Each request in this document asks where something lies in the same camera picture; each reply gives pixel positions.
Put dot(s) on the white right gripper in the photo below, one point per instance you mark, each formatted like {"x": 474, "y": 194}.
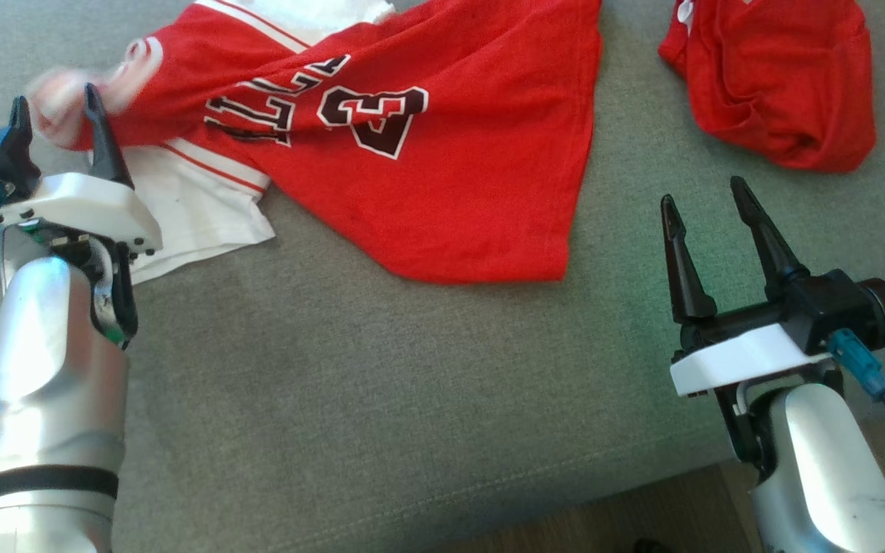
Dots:
{"x": 742, "y": 357}

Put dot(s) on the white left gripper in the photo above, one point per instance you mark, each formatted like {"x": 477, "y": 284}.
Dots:
{"x": 81, "y": 211}

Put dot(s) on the red shorts white stripe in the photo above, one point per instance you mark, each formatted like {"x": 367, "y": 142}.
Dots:
{"x": 780, "y": 84}

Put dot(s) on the red Bulls jersey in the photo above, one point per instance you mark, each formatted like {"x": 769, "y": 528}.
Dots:
{"x": 450, "y": 177}

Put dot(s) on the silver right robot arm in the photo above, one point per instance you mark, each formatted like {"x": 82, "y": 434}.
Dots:
{"x": 819, "y": 476}

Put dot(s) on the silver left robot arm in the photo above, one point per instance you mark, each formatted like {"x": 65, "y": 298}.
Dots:
{"x": 43, "y": 399}

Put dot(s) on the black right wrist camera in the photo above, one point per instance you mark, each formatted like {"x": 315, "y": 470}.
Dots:
{"x": 846, "y": 307}

